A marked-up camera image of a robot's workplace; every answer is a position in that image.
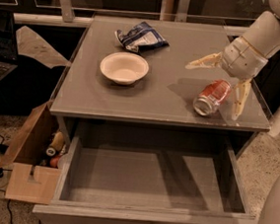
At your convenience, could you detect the open grey top drawer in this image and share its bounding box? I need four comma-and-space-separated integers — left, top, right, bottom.
34, 125, 256, 224

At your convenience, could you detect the metal railing frame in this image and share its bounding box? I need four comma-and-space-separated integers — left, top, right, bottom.
0, 0, 280, 50

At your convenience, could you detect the red coke can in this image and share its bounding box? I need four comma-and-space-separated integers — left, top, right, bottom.
193, 79, 232, 116

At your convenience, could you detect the yellow bottle in box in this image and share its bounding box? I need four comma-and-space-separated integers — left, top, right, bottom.
46, 132, 65, 157

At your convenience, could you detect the cardboard box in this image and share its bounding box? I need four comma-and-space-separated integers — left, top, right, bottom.
0, 103, 61, 205

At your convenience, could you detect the white paper bowl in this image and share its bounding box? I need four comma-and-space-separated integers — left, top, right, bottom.
100, 52, 149, 85

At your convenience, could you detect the orange round item in box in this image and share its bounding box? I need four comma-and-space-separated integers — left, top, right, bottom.
49, 156, 60, 169

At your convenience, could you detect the black laptop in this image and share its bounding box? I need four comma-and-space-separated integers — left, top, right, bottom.
0, 9, 19, 81

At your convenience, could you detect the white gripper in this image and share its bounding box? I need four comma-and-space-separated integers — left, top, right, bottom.
185, 37, 268, 120

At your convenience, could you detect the grey cabinet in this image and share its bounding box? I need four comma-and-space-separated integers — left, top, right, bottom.
46, 9, 280, 164

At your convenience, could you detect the blue white chip bag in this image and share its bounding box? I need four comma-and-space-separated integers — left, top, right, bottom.
115, 21, 169, 53

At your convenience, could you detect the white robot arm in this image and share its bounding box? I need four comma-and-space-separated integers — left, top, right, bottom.
186, 0, 280, 120

